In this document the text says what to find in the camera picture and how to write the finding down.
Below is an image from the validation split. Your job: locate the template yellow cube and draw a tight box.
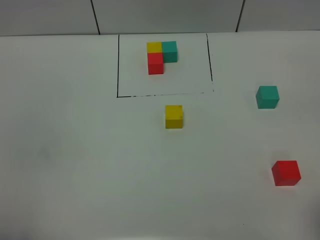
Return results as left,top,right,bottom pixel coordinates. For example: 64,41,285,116
146,42,163,54

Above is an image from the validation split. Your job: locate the template teal cube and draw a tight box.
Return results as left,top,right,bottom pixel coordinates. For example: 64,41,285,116
162,41,178,63

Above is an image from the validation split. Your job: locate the template red cube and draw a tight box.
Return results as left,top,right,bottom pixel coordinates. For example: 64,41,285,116
147,52,164,75

